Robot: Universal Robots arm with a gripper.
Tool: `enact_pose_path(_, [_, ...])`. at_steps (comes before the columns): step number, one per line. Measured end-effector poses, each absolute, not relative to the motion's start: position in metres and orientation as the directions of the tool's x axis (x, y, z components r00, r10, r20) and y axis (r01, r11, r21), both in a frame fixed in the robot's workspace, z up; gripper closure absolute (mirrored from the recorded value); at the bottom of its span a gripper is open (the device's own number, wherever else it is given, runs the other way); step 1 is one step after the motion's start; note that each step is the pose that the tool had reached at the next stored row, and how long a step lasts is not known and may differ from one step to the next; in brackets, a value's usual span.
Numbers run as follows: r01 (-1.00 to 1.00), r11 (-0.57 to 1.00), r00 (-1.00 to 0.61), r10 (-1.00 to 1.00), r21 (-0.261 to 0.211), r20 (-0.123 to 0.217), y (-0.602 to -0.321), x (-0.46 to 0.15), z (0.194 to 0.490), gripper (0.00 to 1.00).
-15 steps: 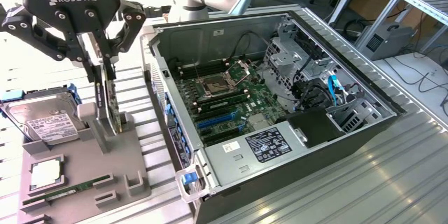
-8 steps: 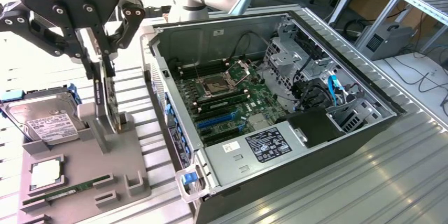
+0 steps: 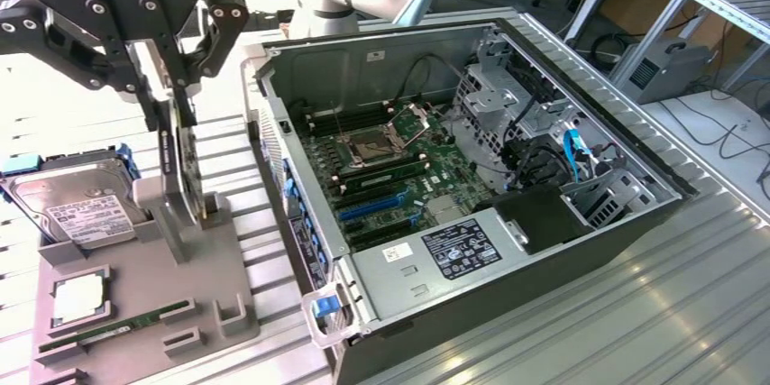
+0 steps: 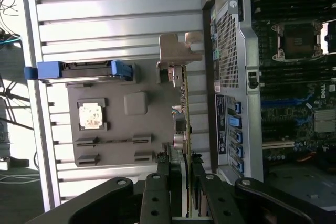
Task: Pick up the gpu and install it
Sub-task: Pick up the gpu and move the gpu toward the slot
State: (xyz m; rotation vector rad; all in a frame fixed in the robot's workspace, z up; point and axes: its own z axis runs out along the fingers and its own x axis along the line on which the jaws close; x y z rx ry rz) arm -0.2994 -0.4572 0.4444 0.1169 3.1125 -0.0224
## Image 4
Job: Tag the black stand legs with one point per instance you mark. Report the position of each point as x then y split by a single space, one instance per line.
13 95

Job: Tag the silver chipset heatsink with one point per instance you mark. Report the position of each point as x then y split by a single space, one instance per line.
325 120

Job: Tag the metal socket cover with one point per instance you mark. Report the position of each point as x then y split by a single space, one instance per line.
329 37

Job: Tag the green RAM stick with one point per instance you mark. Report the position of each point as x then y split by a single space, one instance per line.
115 141

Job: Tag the grey parts rack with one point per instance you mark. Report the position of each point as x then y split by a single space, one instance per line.
118 129

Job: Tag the white expansion slot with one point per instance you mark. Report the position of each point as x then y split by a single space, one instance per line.
278 144

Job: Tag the hard disk blue caddy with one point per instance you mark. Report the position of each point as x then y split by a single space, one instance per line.
84 68

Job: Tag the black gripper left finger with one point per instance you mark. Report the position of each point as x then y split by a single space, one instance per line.
155 203

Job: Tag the blue slot retention clip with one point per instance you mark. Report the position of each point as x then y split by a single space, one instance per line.
238 107
239 151
241 167
234 121
239 137

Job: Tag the black case latch pin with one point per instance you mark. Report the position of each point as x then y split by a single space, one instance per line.
253 79

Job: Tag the CPU socket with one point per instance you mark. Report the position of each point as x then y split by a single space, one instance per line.
296 40

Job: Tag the grey power supply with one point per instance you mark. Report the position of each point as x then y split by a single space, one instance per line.
302 187

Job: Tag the green motherboard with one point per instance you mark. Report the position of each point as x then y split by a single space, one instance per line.
283 90

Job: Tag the silver CPU chip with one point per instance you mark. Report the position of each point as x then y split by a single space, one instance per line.
90 116

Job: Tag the grey black PC case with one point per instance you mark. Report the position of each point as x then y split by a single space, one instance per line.
249 119

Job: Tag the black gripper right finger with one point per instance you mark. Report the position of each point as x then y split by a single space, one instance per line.
223 203

